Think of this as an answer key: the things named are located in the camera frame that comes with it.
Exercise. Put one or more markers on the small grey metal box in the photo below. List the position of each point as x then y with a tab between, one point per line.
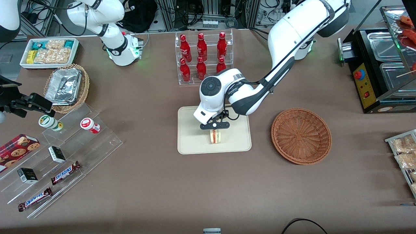
212	231

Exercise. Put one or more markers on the black food warmer appliance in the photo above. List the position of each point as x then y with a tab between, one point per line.
365	87

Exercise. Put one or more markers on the clear acrylic bottle rack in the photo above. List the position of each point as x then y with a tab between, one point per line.
209	78

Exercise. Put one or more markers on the red lidded yogurt cup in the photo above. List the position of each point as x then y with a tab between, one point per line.
90	125

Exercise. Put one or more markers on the red cola bottle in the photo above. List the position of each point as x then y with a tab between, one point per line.
222	45
185	71
184	48
201	47
221	65
201	69

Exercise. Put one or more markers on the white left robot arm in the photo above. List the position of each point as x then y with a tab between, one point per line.
292	29

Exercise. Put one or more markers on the beige plastic tray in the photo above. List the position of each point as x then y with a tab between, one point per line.
191	136

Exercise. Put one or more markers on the silver foil packs stack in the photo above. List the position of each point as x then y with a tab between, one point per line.
63	86

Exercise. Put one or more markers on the small layered sandwich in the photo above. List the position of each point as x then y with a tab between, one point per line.
216	137

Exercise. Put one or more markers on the clear acrylic tiered stand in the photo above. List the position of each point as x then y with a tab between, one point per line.
81	149

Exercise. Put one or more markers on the white power strip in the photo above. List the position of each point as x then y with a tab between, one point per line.
210	23

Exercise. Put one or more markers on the yellow snack pack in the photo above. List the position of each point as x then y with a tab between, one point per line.
31	56

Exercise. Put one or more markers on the steel warmer pan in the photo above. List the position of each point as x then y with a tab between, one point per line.
383	45
395	76

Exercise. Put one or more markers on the green lidded yogurt cup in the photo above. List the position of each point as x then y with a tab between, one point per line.
50	123

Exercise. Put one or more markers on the red sausage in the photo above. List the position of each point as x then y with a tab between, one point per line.
410	34
407	20

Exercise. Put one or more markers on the red tartan cookie box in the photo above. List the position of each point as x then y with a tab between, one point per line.
16	149

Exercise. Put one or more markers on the tray of packaged snacks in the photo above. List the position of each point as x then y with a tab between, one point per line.
390	140

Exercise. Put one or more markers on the black bag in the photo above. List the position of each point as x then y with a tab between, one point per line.
139	16

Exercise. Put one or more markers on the teal snack pack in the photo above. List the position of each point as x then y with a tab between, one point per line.
38	45
69	44

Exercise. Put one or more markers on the clear fried snack bag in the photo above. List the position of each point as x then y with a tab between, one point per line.
403	144
413	176
406	161
414	188

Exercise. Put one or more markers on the white snack bin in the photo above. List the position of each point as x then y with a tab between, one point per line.
24	63

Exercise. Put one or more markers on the brown round wicker basket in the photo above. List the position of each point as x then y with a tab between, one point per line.
301	136

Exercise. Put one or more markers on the Snickers chocolate bar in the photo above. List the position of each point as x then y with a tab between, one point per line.
35	199
66	172

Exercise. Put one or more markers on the small black carton box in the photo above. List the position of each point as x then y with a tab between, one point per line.
57	154
27	175

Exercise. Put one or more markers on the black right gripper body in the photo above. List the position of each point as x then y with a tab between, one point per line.
9	101

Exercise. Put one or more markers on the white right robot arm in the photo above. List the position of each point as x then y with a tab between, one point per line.
120	48

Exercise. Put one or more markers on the clear cracker bag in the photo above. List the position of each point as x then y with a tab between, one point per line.
55	44
50	56

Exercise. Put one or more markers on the light wicker basket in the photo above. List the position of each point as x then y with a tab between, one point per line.
83	87

